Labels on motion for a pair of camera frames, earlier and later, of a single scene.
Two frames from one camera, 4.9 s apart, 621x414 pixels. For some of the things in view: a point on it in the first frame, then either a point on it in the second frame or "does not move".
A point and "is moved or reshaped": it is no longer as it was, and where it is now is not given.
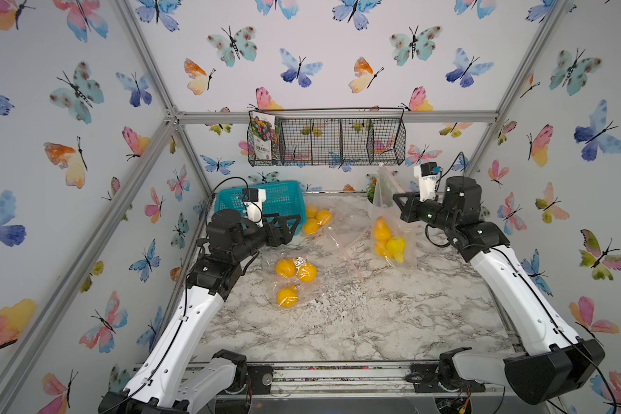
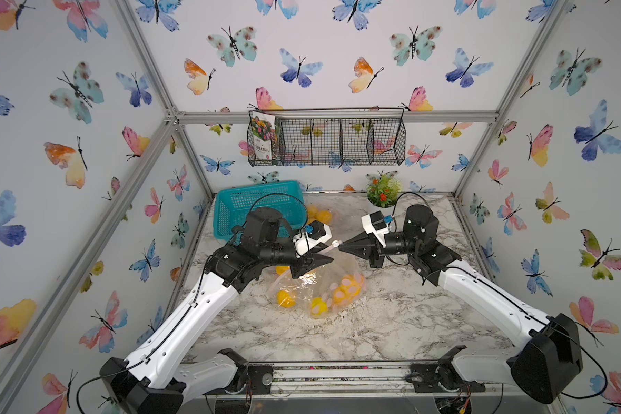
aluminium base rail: (367, 379) does not move
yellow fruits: (396, 245) is moved or reshaped
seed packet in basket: (262, 129) does not move
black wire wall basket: (336, 137) does not move
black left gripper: (280, 237) to (306, 263)
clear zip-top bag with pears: (392, 241) to (341, 284)
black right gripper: (412, 210) to (373, 251)
